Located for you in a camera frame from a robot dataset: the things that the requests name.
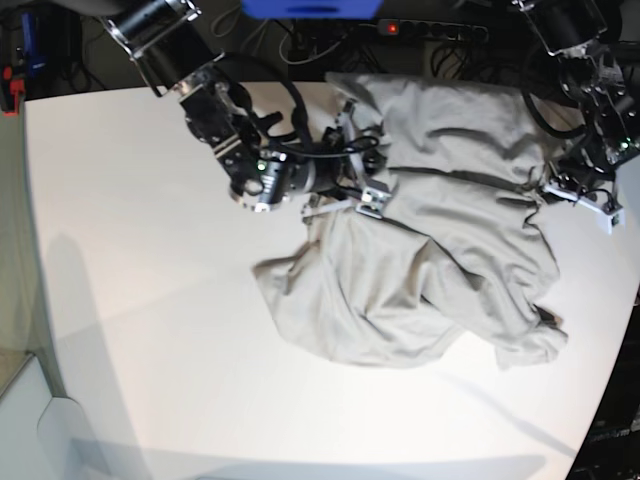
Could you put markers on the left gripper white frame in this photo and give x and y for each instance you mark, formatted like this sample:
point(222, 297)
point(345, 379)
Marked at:
point(581, 184)

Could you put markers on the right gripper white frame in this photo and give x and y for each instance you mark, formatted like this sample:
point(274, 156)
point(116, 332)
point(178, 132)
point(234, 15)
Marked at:
point(335, 181)

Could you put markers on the grey t-shirt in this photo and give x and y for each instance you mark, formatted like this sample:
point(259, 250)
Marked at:
point(457, 249)

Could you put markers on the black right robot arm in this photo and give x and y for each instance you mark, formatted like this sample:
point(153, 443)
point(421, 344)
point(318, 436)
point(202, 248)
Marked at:
point(263, 169)

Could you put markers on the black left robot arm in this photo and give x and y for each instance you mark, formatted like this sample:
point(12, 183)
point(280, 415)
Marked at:
point(590, 75)

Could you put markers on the blue box at top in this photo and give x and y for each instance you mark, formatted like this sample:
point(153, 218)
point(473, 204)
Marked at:
point(311, 9)

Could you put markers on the red and black clamp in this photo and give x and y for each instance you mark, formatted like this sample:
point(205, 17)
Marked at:
point(12, 91)

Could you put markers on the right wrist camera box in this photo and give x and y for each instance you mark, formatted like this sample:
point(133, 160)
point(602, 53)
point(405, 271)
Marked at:
point(374, 198)

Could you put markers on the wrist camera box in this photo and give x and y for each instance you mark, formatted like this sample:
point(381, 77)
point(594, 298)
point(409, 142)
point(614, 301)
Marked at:
point(611, 219)
point(374, 198)

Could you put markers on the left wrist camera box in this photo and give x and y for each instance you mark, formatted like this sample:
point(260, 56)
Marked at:
point(611, 219)

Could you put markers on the black power strip red switch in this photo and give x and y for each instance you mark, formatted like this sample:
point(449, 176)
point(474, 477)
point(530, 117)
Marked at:
point(429, 30)

